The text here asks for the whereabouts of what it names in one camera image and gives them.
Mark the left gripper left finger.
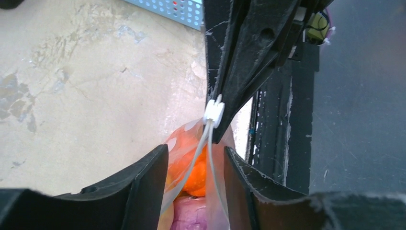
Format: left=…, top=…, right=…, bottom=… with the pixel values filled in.
left=0, top=144, right=169, bottom=230

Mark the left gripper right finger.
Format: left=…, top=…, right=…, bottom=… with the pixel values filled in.
left=224, top=147, right=406, bottom=230

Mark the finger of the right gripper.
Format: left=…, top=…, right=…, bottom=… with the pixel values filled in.
left=203, top=0, right=241, bottom=101

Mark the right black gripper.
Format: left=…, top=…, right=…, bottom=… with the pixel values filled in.
left=214, top=0, right=335, bottom=143

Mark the clear zip top bag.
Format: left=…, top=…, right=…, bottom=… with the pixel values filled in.
left=157, top=93, right=236, bottom=230

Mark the purple red onion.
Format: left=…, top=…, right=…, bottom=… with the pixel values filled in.
left=170, top=196, right=207, bottom=230

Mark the orange mini pumpkin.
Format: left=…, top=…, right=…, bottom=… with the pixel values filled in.
left=166, top=126, right=207, bottom=197

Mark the light blue plastic basket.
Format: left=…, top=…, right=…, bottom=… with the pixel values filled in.
left=125, top=0, right=204, bottom=31

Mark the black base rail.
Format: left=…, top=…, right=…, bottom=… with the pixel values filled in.
left=246, top=42, right=320, bottom=194

